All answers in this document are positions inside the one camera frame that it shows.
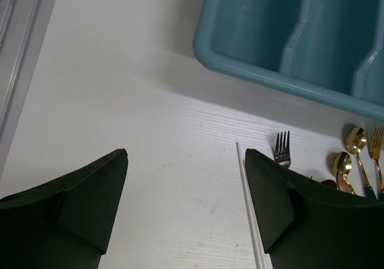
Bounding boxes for black fork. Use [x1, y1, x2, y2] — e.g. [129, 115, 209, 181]
[274, 131, 292, 169]

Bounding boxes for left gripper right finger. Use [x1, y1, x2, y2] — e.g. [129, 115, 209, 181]
[245, 149, 383, 268]

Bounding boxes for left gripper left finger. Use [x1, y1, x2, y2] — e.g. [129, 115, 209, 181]
[1, 149, 128, 268]

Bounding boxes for aluminium rail left side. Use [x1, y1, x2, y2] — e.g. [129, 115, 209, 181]
[0, 0, 53, 138]

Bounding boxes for rose gold spoon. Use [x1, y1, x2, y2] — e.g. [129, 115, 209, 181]
[320, 179, 337, 190]

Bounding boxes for gold spoon upper green handle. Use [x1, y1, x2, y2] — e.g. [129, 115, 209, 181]
[345, 126, 378, 198]

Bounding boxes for blue plastic cutlery tray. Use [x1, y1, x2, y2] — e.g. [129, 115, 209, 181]
[193, 0, 383, 120]

